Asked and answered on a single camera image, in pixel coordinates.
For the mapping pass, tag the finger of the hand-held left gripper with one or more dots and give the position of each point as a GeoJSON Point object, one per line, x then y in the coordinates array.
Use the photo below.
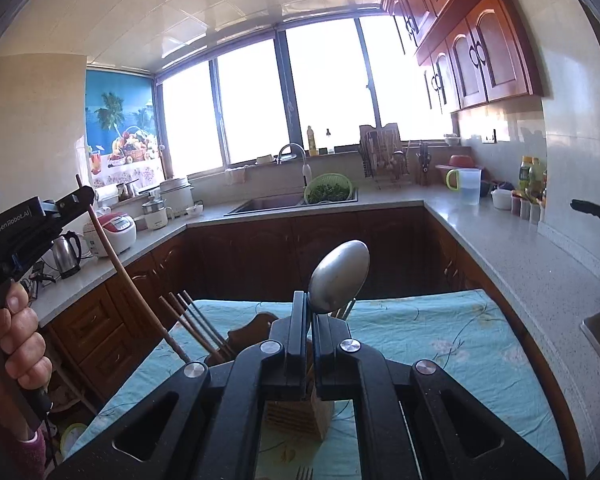
{"type": "Point", "coordinates": [72, 202]}

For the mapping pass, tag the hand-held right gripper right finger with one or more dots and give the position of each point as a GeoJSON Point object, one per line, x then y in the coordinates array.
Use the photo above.
{"type": "Point", "coordinates": [322, 330]}

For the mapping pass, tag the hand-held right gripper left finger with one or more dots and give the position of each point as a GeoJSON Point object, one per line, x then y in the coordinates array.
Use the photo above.
{"type": "Point", "coordinates": [300, 320]}

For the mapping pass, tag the wooden utensil holder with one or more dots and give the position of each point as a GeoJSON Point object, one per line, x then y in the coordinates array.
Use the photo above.
{"type": "Point", "coordinates": [250, 332]}

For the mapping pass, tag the metal spoon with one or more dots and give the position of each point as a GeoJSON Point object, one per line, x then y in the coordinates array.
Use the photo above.
{"type": "Point", "coordinates": [337, 275]}

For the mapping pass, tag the wooden chopstick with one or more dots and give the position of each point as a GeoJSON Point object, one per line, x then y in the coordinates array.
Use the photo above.
{"type": "Point", "coordinates": [125, 280]}
{"type": "Point", "coordinates": [185, 325]}

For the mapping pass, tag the person's left forearm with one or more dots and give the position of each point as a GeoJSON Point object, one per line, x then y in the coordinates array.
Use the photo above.
{"type": "Point", "coordinates": [35, 455]}

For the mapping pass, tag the dish rack with utensils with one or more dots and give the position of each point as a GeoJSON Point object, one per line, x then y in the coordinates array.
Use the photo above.
{"type": "Point", "coordinates": [380, 152]}

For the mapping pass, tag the person's left hand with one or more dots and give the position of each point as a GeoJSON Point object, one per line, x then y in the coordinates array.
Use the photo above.
{"type": "Point", "coordinates": [22, 340]}

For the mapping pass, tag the paper towel roll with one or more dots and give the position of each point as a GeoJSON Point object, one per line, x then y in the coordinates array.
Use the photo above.
{"type": "Point", "coordinates": [105, 195]}

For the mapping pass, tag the white red rice cooker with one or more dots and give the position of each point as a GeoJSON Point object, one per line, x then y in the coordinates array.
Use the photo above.
{"type": "Point", "coordinates": [112, 235]}

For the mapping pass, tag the steel electric kettle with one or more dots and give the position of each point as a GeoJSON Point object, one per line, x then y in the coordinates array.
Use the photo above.
{"type": "Point", "coordinates": [66, 255]}

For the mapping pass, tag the small black red gadget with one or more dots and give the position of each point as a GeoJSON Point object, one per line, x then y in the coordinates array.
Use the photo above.
{"type": "Point", "coordinates": [40, 277]}

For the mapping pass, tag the small steel pot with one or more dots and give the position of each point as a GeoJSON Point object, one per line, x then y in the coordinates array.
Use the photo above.
{"type": "Point", "coordinates": [127, 190]}

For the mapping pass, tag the small white stew pot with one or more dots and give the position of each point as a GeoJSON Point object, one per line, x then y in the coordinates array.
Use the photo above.
{"type": "Point", "coordinates": [155, 215]}

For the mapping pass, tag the large white cooker pot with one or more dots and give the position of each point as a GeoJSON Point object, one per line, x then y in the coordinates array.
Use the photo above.
{"type": "Point", "coordinates": [176, 197]}

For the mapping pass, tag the fruit print window blind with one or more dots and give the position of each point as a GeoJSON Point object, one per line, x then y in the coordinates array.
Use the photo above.
{"type": "Point", "coordinates": [120, 110]}

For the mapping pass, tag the teal floral tablecloth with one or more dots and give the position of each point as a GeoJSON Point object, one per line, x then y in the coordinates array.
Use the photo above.
{"type": "Point", "coordinates": [430, 320]}

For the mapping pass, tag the dark kitchen sink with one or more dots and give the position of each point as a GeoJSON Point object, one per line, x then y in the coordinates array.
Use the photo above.
{"type": "Point", "coordinates": [270, 205]}

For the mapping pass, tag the small white dish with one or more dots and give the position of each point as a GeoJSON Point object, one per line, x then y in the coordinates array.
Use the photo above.
{"type": "Point", "coordinates": [195, 209]}

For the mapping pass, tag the green colander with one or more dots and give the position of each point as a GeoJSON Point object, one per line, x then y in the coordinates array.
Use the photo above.
{"type": "Point", "coordinates": [327, 191]}

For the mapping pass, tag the chrome kitchen faucet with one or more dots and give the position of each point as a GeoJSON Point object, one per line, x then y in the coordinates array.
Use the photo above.
{"type": "Point", "coordinates": [307, 172]}

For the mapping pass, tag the white cloth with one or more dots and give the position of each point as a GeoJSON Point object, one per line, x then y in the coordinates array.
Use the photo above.
{"type": "Point", "coordinates": [235, 175]}

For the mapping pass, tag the white soap dish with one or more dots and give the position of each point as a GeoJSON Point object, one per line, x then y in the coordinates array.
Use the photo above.
{"type": "Point", "coordinates": [265, 159]}

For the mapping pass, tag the yellow detergent bottle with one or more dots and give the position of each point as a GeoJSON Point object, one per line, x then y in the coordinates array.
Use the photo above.
{"type": "Point", "coordinates": [312, 142]}

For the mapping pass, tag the kitchen window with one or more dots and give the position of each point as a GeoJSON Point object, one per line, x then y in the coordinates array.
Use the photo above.
{"type": "Point", "coordinates": [250, 105]}

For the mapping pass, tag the red bowl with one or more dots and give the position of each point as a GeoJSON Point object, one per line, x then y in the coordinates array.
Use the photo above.
{"type": "Point", "coordinates": [460, 161]}

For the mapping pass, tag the white plastic tub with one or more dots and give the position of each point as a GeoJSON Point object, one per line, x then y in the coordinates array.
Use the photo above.
{"type": "Point", "coordinates": [74, 440]}

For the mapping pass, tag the white bowl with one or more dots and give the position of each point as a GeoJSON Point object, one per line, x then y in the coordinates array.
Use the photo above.
{"type": "Point", "coordinates": [501, 201]}

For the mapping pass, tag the yellow cooking oil bottle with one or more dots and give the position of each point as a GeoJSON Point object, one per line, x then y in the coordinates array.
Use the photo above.
{"type": "Point", "coordinates": [527, 177]}

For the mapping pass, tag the dark range hood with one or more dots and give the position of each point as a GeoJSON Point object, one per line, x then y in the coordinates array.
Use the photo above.
{"type": "Point", "coordinates": [595, 25]}

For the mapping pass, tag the wooden wall cabinets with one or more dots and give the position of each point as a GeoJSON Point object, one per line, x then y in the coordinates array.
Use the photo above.
{"type": "Point", "coordinates": [495, 50]}

